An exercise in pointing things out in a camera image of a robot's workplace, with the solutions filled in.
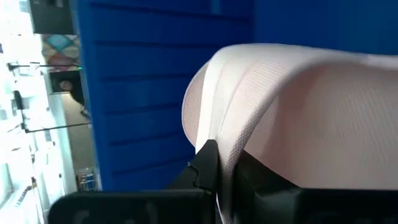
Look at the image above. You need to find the person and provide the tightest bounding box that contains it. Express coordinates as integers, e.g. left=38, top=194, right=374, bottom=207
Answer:
left=49, top=70, right=91, bottom=121

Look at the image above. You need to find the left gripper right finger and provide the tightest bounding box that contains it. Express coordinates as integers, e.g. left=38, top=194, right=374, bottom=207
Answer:
left=233, top=149, right=301, bottom=224

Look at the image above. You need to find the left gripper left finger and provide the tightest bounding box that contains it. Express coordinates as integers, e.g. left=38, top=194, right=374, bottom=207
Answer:
left=167, top=139, right=220, bottom=193

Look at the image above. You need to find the colourful patterned cloth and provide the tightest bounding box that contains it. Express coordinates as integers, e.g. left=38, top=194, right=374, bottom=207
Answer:
left=41, top=33, right=82, bottom=73

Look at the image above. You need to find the black partition panel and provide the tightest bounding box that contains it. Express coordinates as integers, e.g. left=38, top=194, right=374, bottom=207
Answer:
left=29, top=0, right=76, bottom=35

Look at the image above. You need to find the pink rubber slide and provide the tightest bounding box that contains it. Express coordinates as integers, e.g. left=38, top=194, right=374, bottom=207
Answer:
left=181, top=42, right=398, bottom=224

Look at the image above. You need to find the blue plastic bin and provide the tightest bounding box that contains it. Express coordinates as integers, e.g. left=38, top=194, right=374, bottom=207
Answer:
left=70, top=0, right=398, bottom=192

